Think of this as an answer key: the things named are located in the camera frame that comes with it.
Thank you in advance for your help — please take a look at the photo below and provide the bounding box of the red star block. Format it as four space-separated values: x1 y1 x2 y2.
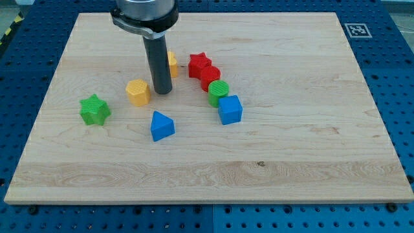
188 52 212 79

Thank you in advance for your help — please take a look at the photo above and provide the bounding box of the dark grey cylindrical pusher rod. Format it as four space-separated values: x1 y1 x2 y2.
143 36 172 94

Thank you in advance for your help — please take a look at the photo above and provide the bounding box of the green cylinder block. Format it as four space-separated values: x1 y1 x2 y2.
208 80 229 107

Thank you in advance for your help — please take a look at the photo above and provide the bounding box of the green star block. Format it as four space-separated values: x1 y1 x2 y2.
80 94 111 126

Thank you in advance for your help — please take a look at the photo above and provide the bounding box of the blue cube block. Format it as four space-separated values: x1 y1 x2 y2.
218 95 243 125

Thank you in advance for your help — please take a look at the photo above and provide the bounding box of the red cylinder block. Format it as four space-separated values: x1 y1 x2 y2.
201 66 221 92

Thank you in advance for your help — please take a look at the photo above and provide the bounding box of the blue triangle block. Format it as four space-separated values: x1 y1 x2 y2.
150 111 175 142

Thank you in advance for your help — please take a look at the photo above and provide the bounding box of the yellow hexagon block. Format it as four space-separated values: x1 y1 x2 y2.
125 79 151 107

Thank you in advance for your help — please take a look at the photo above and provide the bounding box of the white fiducial marker tag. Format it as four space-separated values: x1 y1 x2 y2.
344 23 372 38

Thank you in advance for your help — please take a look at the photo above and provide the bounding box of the wooden board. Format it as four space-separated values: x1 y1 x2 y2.
5 12 413 205

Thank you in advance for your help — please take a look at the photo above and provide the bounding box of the yellow black hazard tape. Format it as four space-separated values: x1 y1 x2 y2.
1 12 25 47

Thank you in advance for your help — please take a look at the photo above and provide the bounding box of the yellow block behind rod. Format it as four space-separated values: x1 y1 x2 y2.
168 51 178 78

